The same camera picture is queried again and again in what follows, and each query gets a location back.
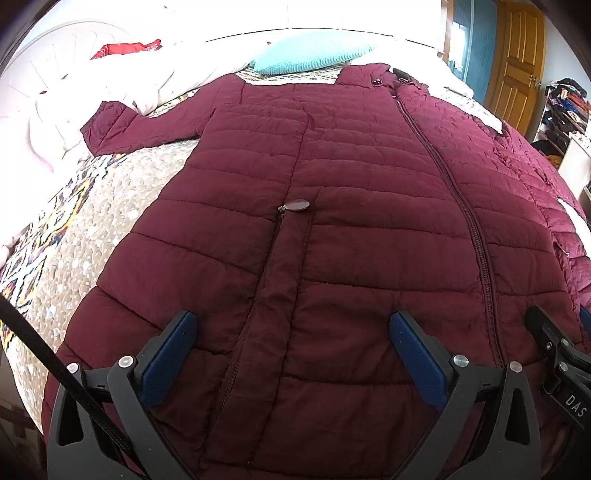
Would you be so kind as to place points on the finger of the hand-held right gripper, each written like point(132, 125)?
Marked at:
point(547, 327)
point(586, 319)

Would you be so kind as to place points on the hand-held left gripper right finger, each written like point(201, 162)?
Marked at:
point(418, 355)

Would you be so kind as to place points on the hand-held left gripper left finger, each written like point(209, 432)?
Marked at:
point(168, 355)

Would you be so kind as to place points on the maroon puffer jacket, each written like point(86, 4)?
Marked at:
point(351, 221)

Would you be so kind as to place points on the shelf with clothes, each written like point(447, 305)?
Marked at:
point(565, 110)

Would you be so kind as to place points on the beige patterned quilted bedspread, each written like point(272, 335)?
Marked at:
point(92, 258)

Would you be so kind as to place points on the white cabinet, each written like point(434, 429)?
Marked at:
point(577, 161)

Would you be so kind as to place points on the wooden door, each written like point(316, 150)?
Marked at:
point(517, 60)

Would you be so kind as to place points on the white duvet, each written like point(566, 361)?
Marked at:
point(92, 92)

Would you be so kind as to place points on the blue curtain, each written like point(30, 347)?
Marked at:
point(475, 46)

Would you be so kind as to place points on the red cloth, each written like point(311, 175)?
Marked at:
point(125, 48)

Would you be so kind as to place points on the teal pillow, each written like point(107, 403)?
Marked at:
point(307, 54)

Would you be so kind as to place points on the white headboard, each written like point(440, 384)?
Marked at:
point(60, 41)

